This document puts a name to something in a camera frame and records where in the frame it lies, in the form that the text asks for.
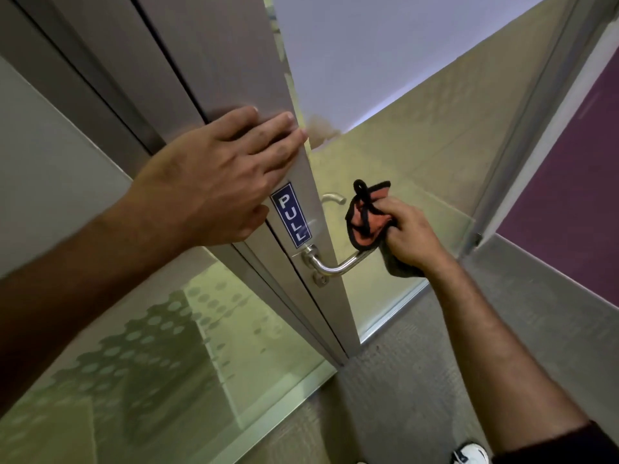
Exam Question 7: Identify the person's right hand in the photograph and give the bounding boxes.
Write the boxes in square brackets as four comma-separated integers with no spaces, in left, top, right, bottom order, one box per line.
[373,195,457,280]

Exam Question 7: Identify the person's left hand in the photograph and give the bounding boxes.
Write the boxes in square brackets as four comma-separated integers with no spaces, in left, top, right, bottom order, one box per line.
[121,104,310,259]

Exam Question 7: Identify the grey orange microfibre cloth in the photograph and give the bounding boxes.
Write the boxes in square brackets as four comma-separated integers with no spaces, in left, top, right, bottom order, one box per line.
[344,179,426,280]

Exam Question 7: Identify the silver glass door handle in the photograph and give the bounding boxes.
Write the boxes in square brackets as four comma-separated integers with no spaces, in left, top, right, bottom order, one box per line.
[302,245,376,278]

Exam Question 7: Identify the glass door with metal frame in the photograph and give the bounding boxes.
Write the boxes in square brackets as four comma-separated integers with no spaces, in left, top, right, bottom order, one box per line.
[126,0,555,365]

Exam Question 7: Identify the person's right forearm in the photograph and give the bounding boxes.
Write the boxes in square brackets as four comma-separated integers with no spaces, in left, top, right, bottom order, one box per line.
[425,255,591,455]

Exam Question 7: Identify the person's left forearm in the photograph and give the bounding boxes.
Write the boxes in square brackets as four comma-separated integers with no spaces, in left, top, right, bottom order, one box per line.
[0,197,165,416]

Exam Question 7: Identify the blue PULL sign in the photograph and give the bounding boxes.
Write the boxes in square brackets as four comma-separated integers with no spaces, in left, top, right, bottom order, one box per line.
[270,182,313,250]

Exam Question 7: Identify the fixed glass partition panel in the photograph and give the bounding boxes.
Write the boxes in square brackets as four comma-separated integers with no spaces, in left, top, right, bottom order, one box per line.
[0,0,339,464]

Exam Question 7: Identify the white shoe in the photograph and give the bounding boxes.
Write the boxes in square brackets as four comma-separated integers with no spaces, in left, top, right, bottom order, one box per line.
[450,441,490,464]

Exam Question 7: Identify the black sleeve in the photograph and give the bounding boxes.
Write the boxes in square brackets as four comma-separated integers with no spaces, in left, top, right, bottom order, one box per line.
[491,420,619,464]

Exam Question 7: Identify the grey metal door frame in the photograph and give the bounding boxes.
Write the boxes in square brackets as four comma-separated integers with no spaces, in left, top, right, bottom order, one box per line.
[464,0,619,256]

